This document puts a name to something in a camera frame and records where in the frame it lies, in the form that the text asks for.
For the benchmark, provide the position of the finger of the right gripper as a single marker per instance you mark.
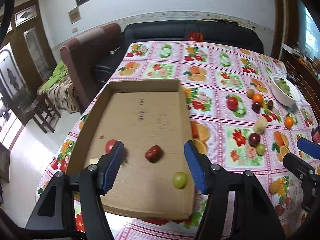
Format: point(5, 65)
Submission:
point(309, 147)
point(309, 181)

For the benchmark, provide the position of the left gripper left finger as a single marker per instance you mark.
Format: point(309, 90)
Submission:
point(95, 181)

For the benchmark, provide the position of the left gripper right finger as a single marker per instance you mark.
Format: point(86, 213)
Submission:
point(211, 180)

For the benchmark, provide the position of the orange tangerine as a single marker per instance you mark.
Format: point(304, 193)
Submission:
point(289, 122)
point(258, 98)

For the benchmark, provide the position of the red tomato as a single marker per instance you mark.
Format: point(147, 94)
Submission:
point(109, 145)
point(232, 103)

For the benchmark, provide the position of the green grape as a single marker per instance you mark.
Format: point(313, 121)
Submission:
point(260, 149)
point(179, 180)

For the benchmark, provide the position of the red jujube date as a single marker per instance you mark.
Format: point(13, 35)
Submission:
point(154, 154)

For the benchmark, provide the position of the dark red plum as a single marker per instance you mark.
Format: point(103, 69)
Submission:
point(256, 107)

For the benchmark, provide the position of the brown kiwi longan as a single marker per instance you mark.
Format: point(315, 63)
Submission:
point(250, 93)

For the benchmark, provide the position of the pale cake cube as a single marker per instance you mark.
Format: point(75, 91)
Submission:
point(93, 161)

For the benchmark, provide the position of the red bottle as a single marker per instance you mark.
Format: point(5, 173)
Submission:
point(315, 134)

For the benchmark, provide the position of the yellow-brown fruit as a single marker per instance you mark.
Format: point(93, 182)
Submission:
point(274, 187)

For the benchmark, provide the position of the white bowl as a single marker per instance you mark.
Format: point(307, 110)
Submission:
point(280, 95)

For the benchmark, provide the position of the fruit pattern tablecloth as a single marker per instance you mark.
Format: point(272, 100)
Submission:
point(209, 74)

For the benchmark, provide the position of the green vegetable leaves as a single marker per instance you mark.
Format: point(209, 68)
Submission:
point(281, 83)

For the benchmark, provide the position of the cardboard tray box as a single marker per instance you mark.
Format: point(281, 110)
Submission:
point(140, 114)

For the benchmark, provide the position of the wooden stool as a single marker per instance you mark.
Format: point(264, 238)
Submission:
point(43, 112)

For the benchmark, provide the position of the patterned seat cover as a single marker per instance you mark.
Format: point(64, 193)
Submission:
point(62, 94)

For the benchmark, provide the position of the green blanket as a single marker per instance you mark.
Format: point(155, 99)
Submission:
point(58, 74)

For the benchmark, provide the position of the brown armchair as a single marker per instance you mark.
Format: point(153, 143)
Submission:
point(82, 52)

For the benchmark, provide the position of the wooden glass door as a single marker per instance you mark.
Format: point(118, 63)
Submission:
point(26, 59)

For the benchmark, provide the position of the black leather sofa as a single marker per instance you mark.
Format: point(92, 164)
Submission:
point(216, 31)

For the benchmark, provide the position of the red bag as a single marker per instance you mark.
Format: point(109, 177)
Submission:
point(195, 37)

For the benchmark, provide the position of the small wall plaque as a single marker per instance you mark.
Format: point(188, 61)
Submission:
point(74, 15)

